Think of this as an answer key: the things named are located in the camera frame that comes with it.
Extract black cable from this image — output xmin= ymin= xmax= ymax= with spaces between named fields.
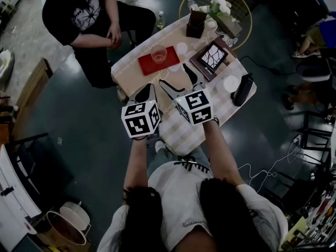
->
xmin=238 ymin=55 xmax=297 ymax=76

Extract black metal frame chair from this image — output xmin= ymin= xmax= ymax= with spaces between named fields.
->
xmin=296 ymin=109 xmax=336 ymax=165
xmin=262 ymin=166 xmax=316 ymax=209

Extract person's left forearm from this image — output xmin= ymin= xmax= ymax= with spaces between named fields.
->
xmin=123 ymin=138 xmax=149 ymax=194

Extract white cable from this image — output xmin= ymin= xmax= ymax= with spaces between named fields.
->
xmin=237 ymin=138 xmax=305 ymax=194

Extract black speaker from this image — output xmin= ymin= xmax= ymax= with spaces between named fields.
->
xmin=230 ymin=73 xmax=255 ymax=107

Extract white pet bed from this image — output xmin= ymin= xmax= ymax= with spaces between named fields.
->
xmin=0 ymin=50 xmax=15 ymax=89

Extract white desk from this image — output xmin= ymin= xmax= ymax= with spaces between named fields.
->
xmin=0 ymin=144 xmax=43 ymax=252

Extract red tray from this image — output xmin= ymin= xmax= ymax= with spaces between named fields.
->
xmin=138 ymin=45 xmax=181 ymax=76

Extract person's blue jeans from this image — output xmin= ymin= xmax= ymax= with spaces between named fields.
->
xmin=148 ymin=145 xmax=211 ymax=175

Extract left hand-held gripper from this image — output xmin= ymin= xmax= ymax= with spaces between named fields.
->
xmin=121 ymin=83 xmax=161 ymax=139

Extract wooden plank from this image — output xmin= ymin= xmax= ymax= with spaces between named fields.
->
xmin=12 ymin=58 xmax=53 ymax=141

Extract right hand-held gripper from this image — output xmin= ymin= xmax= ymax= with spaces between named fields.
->
xmin=159 ymin=64 xmax=214 ymax=126

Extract cardboard box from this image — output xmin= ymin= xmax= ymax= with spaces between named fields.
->
xmin=36 ymin=229 xmax=92 ymax=252

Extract translucent cup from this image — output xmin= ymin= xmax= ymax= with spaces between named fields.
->
xmin=150 ymin=45 xmax=168 ymax=64

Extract white round lid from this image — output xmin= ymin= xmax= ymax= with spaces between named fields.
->
xmin=223 ymin=75 xmax=239 ymax=93

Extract dark brown box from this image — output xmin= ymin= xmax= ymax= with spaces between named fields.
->
xmin=185 ymin=9 xmax=208 ymax=39

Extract person's white shirt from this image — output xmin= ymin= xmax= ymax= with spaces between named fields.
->
xmin=97 ymin=161 xmax=289 ymax=252

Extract black tablet with cracked pattern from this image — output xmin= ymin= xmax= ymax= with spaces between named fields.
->
xmin=197 ymin=41 xmax=229 ymax=72

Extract white flowers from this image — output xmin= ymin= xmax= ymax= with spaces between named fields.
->
xmin=208 ymin=0 xmax=233 ymax=17

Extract brown book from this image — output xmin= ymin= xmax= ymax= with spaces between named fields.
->
xmin=189 ymin=37 xmax=237 ymax=82

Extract person's right forearm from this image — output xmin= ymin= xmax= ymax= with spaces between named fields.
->
xmin=203 ymin=121 xmax=245 ymax=186

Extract yellow board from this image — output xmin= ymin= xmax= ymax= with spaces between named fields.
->
xmin=285 ymin=215 xmax=308 ymax=249

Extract gold wire chair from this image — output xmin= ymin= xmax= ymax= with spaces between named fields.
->
xmin=178 ymin=0 xmax=253 ymax=51

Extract table with checked tablecloth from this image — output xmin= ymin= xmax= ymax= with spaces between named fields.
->
xmin=110 ymin=13 xmax=257 ymax=157

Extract grey tissue box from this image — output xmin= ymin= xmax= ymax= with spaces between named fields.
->
xmin=209 ymin=12 xmax=244 ymax=39

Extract black metal frame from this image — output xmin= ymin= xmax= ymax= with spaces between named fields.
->
xmin=7 ymin=132 xmax=49 ymax=194

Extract bottle with yellowish liquid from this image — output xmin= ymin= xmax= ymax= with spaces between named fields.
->
xmin=156 ymin=10 xmax=166 ymax=30

